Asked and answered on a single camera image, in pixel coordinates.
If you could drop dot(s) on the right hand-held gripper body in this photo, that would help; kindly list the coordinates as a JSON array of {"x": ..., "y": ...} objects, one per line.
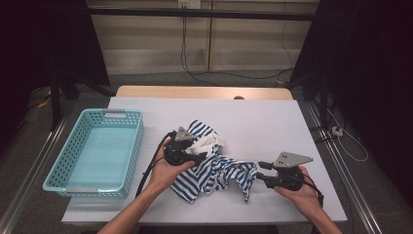
[{"x": 289, "y": 178}]

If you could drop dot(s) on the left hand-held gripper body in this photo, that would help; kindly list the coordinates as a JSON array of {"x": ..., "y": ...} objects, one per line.
[{"x": 177, "y": 152}]

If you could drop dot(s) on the blue white striped baby romper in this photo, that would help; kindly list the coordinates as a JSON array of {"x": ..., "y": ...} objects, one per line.
[{"x": 207, "y": 175}]

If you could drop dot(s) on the teal perforated plastic basket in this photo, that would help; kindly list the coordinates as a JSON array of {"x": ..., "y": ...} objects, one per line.
[{"x": 97, "y": 152}]

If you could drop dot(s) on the person's right hand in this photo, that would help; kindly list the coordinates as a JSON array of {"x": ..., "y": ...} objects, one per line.
[{"x": 305, "y": 198}]

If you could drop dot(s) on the person's left hand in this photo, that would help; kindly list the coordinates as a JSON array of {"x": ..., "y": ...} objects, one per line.
[{"x": 164, "y": 177}]

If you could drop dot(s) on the white plug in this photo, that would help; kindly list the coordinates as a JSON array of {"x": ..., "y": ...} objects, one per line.
[{"x": 337, "y": 131}]

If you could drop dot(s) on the dark table grommet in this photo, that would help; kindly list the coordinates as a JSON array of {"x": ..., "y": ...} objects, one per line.
[{"x": 238, "y": 97}]

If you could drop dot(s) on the black metal stand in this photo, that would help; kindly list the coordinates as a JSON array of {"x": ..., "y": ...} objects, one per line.
[{"x": 56, "y": 104}]

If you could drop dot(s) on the black horizontal bar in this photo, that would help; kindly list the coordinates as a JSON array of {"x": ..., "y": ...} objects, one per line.
[{"x": 195, "y": 13}]

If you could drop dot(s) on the black curtain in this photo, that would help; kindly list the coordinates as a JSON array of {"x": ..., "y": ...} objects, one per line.
[
  {"x": 39, "y": 39},
  {"x": 373, "y": 65}
]

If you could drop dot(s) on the yellow strip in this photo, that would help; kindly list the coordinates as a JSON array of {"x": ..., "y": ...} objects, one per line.
[{"x": 44, "y": 104}]

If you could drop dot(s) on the wooden vertical post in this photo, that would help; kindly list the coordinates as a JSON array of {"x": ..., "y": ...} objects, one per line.
[{"x": 210, "y": 39}]

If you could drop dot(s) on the white wall socket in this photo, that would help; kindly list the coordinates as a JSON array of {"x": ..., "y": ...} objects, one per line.
[{"x": 194, "y": 4}]

